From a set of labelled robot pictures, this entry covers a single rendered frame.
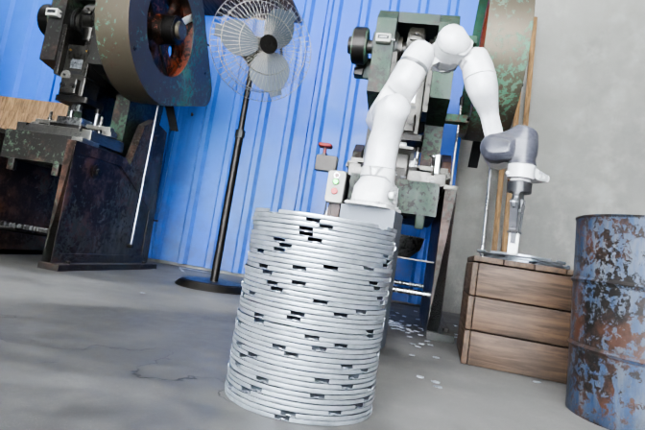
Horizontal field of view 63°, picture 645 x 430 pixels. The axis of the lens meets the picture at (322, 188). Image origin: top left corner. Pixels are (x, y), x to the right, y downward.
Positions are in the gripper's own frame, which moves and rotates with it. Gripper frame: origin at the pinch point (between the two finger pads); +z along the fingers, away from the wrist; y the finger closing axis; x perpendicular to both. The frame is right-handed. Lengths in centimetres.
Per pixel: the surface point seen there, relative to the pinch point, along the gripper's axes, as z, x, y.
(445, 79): -75, -48, -49
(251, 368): 33, -21, 99
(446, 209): -13, -35, -36
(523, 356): 34.5, 5.9, -3.9
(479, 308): 22.1, -8.0, 0.9
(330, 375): 32, -8, 94
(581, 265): 5.0, 22.6, 29.1
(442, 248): 3, -35, -36
